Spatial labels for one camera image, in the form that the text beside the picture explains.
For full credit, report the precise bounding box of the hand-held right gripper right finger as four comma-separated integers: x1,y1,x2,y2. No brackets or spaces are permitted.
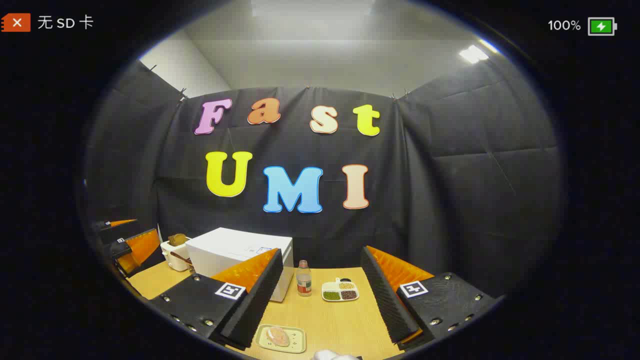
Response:
360,245,501,351

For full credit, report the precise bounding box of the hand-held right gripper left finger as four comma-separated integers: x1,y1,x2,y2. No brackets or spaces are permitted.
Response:
148,247,285,351

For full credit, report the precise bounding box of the pale pink meat piece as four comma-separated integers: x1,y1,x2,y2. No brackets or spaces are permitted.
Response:
265,326,291,347

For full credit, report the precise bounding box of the white microwave oven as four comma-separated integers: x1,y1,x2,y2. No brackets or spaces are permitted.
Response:
185,227,295,303

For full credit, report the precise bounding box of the white toaster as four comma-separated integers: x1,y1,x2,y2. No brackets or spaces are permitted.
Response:
160,239,193,272

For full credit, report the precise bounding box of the white divided dish of beans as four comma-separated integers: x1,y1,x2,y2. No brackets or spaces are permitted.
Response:
321,278,360,302

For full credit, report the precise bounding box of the clear bottle with red label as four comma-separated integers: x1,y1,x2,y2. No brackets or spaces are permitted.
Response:
296,260,313,297

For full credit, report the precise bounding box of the pale green rectangular plate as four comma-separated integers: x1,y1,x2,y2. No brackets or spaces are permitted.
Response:
255,324,307,354

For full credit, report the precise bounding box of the black backdrop cloth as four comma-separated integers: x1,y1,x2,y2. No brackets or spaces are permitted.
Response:
82,60,568,301

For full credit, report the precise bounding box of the ceiling light panel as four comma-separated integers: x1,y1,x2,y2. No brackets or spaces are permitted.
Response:
459,45,490,64

